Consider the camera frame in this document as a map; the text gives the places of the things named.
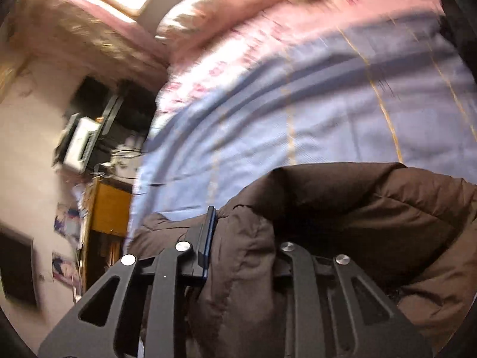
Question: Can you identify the printed photo card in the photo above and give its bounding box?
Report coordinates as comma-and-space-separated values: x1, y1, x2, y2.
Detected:
51, 251, 81, 288
53, 202, 81, 244

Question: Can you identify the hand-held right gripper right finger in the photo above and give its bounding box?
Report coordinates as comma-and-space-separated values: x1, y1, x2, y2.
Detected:
276, 243, 435, 358

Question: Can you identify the black desk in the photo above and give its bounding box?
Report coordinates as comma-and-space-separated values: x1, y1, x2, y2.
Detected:
87, 78, 158, 157

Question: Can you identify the yellow wooden cabinet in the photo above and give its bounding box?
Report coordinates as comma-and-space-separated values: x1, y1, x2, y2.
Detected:
80, 176, 135, 292

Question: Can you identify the black monitor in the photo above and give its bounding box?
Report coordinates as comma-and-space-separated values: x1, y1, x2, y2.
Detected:
70, 75, 117, 120

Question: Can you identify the dark framed panel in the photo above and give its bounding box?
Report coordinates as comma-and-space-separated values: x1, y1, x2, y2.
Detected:
0, 229, 38, 309

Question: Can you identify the brown puffer jacket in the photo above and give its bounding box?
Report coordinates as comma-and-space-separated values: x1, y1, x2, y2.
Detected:
127, 161, 477, 358

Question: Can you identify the white printer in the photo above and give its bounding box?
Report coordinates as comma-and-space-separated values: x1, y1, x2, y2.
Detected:
56, 114, 102, 174

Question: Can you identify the pink floral curtain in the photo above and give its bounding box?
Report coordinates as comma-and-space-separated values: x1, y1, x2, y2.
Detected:
11, 0, 169, 80

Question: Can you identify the white floral pillow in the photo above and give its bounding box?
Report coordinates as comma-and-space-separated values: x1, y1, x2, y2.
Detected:
156, 0, 233, 55

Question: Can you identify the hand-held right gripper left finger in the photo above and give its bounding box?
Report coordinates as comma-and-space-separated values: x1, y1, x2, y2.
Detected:
37, 205, 219, 358

